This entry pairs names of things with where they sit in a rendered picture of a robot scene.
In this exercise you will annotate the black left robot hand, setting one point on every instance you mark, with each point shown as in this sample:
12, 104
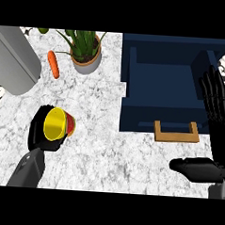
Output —
37, 135

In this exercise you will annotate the orange carrot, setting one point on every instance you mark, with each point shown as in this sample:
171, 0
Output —
53, 64

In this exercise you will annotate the dark blue cabinet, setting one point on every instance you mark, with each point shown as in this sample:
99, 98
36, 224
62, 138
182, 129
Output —
176, 46

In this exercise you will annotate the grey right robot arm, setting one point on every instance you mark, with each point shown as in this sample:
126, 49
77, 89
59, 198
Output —
219, 190

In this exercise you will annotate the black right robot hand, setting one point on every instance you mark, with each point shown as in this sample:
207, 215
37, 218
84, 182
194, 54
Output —
217, 130

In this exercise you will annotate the grey rounded appliance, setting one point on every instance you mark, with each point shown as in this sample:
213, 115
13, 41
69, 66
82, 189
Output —
13, 61

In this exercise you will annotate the potted green plant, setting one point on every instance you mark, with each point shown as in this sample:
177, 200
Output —
85, 51

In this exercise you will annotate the green vegetable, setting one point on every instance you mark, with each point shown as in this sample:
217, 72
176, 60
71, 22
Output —
43, 30

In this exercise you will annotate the yellow and red cup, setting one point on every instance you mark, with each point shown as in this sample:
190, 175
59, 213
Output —
58, 123

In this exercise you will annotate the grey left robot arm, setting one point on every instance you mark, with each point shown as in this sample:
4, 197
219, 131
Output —
27, 169

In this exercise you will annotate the dark blue open drawer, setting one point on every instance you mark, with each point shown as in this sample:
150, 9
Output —
166, 92

